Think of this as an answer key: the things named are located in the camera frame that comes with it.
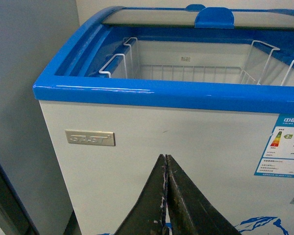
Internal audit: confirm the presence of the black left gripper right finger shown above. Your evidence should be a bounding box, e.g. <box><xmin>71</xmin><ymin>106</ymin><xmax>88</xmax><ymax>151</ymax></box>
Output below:
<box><xmin>166</xmin><ymin>155</ymin><xmax>240</xmax><ymax>235</ymax></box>

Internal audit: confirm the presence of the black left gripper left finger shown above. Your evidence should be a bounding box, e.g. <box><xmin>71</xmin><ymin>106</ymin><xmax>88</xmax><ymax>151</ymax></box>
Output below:
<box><xmin>115</xmin><ymin>154</ymin><xmax>167</xmax><ymax>235</ymax></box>

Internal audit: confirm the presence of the glass door display fridge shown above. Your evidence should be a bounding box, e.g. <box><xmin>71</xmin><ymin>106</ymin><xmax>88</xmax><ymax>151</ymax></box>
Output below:
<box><xmin>0</xmin><ymin>0</ymin><xmax>78</xmax><ymax>235</ymax></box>

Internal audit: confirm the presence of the white chest freezer blue rim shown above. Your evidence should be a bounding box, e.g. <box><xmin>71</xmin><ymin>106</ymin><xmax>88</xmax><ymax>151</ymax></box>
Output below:
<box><xmin>33</xmin><ymin>4</ymin><xmax>294</xmax><ymax>235</ymax></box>

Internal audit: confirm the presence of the white wire freezer basket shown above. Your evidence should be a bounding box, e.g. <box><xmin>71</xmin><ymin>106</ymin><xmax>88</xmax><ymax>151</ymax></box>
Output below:
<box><xmin>98</xmin><ymin>37</ymin><xmax>294</xmax><ymax>87</ymax></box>

